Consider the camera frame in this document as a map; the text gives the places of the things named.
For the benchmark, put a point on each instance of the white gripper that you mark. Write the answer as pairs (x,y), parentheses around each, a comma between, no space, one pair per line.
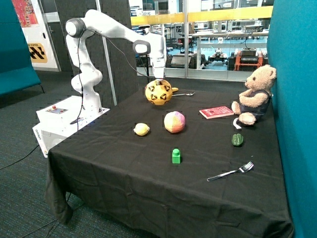
(158,66)

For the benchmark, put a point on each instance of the yellow black soccer ball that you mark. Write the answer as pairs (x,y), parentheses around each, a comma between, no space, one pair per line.
(158,94)

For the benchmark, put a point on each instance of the pastel multicolour plush ball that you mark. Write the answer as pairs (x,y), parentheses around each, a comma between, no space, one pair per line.
(174,122)

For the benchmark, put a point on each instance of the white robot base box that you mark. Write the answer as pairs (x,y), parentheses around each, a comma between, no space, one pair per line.
(61,120)

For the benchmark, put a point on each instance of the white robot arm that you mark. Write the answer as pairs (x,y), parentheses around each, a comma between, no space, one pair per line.
(96,22)

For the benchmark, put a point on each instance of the metal spoon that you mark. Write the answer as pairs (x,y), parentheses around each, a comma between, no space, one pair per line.
(184,94)

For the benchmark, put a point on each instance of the small yellow ball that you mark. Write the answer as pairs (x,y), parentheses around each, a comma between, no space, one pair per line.
(141,129)

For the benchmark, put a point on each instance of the red book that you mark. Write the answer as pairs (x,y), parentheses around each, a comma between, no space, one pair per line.
(216,112)

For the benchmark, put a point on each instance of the green toy block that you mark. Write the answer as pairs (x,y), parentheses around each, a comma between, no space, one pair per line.
(176,156)

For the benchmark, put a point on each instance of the black tablecloth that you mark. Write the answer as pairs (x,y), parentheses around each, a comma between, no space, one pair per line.
(132,178)

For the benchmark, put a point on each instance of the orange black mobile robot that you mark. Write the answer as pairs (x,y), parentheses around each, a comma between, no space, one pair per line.
(249,59)

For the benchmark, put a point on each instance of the brown teddy bear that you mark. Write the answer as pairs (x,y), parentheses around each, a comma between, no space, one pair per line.
(254,102)

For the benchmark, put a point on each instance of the green toy pepper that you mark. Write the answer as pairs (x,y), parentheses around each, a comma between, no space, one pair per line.
(237,140)

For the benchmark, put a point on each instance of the metal fork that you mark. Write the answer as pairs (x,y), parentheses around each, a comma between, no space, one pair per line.
(243,169)

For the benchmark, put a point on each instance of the yellow black sign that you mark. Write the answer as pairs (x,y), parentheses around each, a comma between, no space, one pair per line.
(37,53)

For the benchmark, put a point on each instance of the teal sofa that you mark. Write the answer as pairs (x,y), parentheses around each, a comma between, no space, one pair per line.
(16,70)

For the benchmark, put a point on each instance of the teal partition wall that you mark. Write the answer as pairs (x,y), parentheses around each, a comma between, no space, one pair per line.
(292,50)

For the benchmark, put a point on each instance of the red wall poster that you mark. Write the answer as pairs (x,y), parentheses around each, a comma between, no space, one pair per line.
(25,13)

